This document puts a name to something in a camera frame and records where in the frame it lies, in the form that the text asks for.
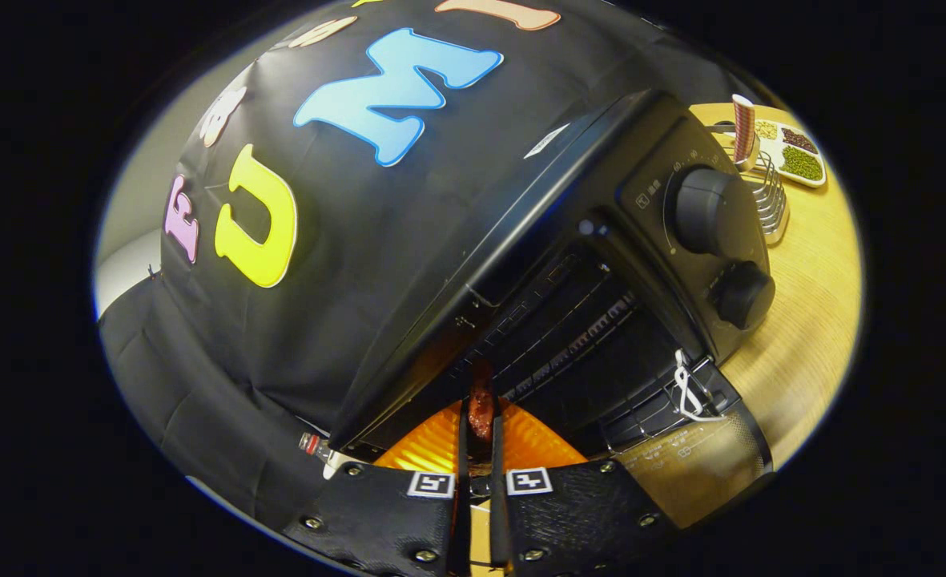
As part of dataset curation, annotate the reddish brown meat piece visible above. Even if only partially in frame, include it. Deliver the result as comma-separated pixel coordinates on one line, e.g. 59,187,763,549
467,361,497,443

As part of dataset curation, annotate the black backdrop cloth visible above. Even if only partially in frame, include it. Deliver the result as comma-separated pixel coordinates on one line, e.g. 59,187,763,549
100,0,762,530

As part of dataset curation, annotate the brown striped cylinder container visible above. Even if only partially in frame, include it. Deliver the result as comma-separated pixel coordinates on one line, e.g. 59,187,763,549
731,94,757,166

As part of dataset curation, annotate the white string loop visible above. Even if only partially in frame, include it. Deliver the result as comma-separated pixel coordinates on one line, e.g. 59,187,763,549
673,349,727,423

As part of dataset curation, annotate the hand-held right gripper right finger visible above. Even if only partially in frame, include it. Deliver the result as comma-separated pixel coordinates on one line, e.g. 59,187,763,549
489,403,678,575

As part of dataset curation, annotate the clear bottle with red label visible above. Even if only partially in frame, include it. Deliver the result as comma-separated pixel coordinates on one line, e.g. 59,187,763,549
297,432,338,463

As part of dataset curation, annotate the white divided plate of beans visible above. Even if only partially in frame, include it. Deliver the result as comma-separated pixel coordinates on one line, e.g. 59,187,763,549
753,118,828,190

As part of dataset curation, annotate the black electric oven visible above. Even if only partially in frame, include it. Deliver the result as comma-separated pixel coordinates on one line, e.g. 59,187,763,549
328,88,778,530

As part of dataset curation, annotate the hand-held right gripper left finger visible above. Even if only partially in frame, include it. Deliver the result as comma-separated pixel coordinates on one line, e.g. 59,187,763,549
284,401,472,577

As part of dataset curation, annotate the metal wire rack holder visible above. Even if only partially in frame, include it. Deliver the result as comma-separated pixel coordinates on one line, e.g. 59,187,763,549
715,120,791,246

